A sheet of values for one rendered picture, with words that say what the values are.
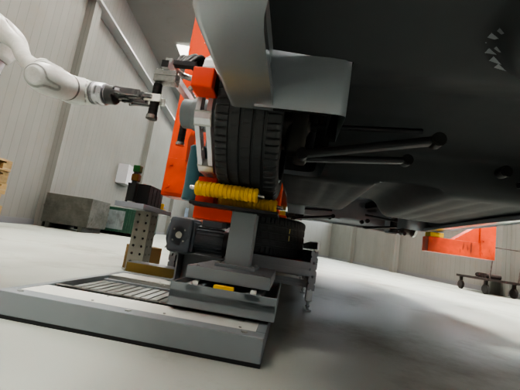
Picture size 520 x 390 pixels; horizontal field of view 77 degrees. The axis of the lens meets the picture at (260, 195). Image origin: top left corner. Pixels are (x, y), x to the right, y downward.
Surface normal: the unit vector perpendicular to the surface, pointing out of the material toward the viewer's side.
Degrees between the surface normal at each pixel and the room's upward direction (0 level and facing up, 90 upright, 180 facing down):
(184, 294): 90
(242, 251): 90
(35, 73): 108
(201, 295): 90
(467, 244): 90
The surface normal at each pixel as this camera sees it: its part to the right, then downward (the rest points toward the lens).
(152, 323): -0.09, -0.15
